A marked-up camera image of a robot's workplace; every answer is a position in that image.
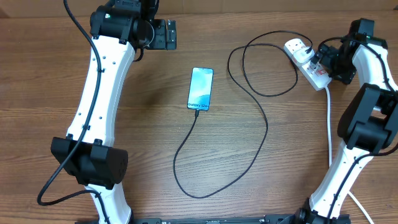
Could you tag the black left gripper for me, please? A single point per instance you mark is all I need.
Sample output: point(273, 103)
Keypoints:
point(161, 42)

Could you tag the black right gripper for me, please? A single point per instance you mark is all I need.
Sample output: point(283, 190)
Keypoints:
point(346, 75)

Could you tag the blue Samsung smartphone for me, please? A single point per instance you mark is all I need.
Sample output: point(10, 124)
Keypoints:
point(199, 94)

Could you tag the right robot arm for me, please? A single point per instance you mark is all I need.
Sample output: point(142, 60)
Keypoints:
point(369, 124)

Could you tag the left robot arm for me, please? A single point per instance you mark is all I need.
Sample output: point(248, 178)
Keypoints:
point(120, 32)

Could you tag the white USB charger plug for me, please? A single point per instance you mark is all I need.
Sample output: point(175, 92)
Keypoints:
point(303, 55)

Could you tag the white power strip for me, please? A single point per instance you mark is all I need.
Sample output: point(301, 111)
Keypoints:
point(316, 75)

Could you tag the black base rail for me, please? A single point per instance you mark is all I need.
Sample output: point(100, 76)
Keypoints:
point(268, 219)

